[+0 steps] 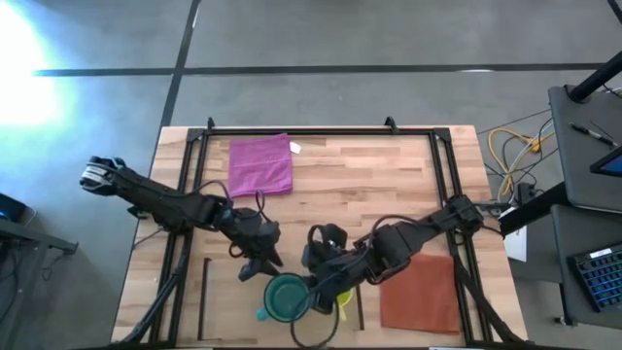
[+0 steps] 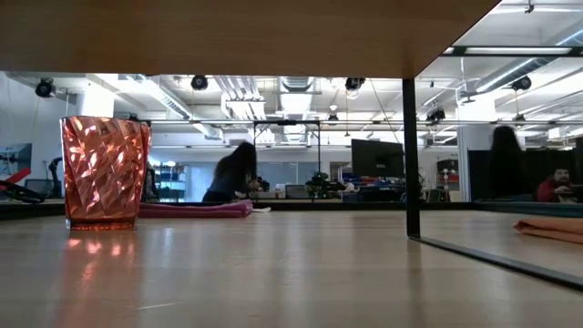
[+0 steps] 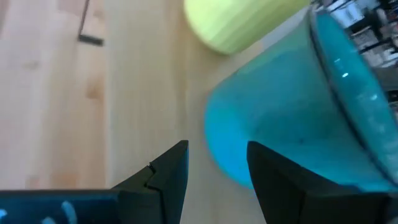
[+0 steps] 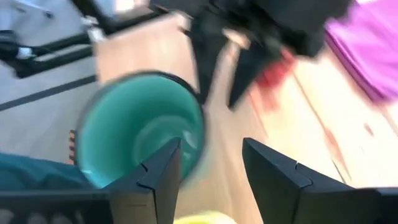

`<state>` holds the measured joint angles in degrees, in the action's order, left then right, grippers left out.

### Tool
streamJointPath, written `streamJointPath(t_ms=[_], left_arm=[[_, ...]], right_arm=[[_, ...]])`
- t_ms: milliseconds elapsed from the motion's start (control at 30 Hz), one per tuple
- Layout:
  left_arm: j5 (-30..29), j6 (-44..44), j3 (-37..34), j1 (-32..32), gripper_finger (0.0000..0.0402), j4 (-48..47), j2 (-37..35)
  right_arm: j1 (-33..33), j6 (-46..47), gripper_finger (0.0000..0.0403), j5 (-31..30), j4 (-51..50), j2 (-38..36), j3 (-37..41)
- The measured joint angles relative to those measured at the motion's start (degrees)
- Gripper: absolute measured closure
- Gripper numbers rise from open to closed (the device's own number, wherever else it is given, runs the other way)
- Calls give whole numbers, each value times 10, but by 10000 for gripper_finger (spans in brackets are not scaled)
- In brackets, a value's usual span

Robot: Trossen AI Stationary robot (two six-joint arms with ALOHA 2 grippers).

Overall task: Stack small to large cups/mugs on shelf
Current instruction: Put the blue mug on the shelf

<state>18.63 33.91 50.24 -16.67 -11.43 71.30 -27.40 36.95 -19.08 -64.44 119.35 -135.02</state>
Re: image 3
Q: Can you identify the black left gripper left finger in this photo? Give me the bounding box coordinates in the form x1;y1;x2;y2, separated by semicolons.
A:
112;140;190;224

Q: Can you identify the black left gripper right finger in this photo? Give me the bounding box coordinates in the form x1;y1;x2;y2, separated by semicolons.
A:
246;141;398;224

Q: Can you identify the blue ceramic mug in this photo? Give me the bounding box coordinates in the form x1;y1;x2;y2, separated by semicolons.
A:
203;6;398;193

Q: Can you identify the pale yellow ribbed cup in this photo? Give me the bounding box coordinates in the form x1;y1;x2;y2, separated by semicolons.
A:
183;0;312;56

